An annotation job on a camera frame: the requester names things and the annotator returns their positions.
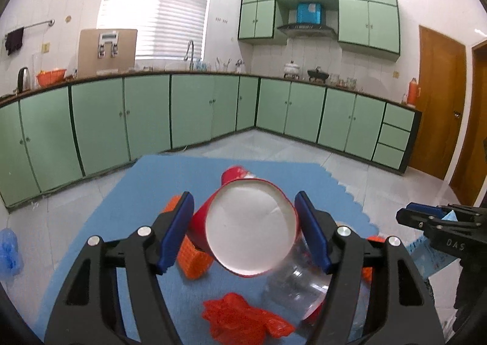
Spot green wall cabinets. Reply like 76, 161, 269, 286
238, 0, 401, 62

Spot black cooking pot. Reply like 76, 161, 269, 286
307, 67, 330, 83

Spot orange plastic basket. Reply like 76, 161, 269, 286
163, 195, 385, 282

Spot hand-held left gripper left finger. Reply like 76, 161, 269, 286
45, 191, 195, 345

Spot blue plastic bag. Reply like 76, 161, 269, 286
0, 228, 24, 279

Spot orange plastic basin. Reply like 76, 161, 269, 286
36, 69, 67, 88

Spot brown wooden door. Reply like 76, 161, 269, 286
449, 39, 487, 207
409, 25, 468, 180

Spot row of glass jars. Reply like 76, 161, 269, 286
329, 73, 358, 89

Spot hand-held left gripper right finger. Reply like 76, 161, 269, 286
295, 191, 446, 345

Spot metal towel rail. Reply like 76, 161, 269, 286
4, 19, 55, 39

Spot dark hanging towel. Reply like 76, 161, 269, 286
5, 29, 25, 56

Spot red plastic bag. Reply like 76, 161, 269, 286
201, 292, 296, 342

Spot range hood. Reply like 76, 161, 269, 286
276, 22, 337, 40

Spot green base cabinet run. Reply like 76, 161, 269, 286
256, 77, 423, 175
0, 73, 260, 212

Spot steel electric kettle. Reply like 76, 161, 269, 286
17, 67, 33, 94

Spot light blue paper piece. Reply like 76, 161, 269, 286
409, 210, 463, 279

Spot brown cardboard box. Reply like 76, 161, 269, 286
78, 29, 138, 77

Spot red paper cup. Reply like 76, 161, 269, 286
190, 178, 303, 279

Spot red drink can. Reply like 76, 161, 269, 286
221, 166, 254, 186

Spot clear plastic bottle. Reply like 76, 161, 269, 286
262, 239, 332, 330

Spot white window blind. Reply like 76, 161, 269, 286
97, 0, 213, 60

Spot blue foam mat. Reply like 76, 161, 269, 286
38, 155, 381, 345

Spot red thermos flask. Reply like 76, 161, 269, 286
407, 78, 420, 107

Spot blue box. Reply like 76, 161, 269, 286
297, 3, 325, 24

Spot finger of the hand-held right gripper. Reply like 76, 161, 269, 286
396, 207, 443, 234
405, 202, 449, 217

